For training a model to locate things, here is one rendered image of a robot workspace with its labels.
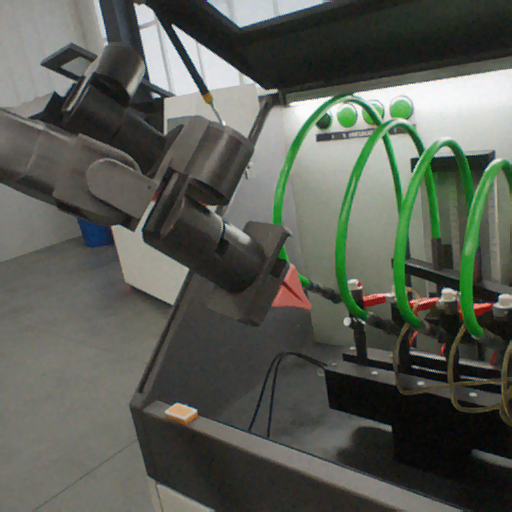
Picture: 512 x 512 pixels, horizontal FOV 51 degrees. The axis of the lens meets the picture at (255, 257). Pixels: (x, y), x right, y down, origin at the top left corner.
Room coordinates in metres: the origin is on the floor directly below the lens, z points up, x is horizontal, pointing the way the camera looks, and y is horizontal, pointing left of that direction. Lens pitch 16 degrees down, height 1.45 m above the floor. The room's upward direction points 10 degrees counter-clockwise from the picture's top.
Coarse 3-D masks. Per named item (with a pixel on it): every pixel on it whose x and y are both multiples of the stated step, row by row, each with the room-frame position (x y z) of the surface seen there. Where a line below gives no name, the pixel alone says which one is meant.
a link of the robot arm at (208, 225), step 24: (168, 192) 0.48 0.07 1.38; (192, 192) 0.50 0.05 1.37; (168, 216) 0.46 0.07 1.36; (192, 216) 0.46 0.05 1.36; (216, 216) 0.49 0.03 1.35; (144, 240) 0.47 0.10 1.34; (168, 240) 0.45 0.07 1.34; (192, 240) 0.46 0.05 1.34; (216, 240) 0.47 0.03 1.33; (192, 264) 0.47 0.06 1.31
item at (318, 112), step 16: (336, 96) 0.86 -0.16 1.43; (352, 96) 0.88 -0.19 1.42; (320, 112) 0.81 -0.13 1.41; (368, 112) 0.93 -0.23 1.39; (304, 128) 0.78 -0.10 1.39; (384, 144) 0.97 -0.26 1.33; (288, 160) 0.75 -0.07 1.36; (288, 176) 0.74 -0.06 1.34; (400, 192) 0.99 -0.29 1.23; (400, 208) 0.99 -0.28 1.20
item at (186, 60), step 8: (152, 0) 1.04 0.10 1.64; (152, 8) 1.05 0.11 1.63; (160, 8) 1.05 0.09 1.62; (160, 16) 1.05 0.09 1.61; (168, 24) 1.06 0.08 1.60; (168, 32) 1.06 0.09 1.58; (176, 40) 1.07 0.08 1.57; (176, 48) 1.07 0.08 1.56; (184, 48) 1.08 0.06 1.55; (184, 56) 1.08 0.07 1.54; (184, 64) 1.08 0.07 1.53; (192, 64) 1.08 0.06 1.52; (192, 72) 1.08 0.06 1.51; (200, 80) 1.09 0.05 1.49; (200, 88) 1.09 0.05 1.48; (208, 96) 1.10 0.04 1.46; (216, 112) 1.12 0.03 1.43; (248, 168) 1.15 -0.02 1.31; (248, 176) 1.15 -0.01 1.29
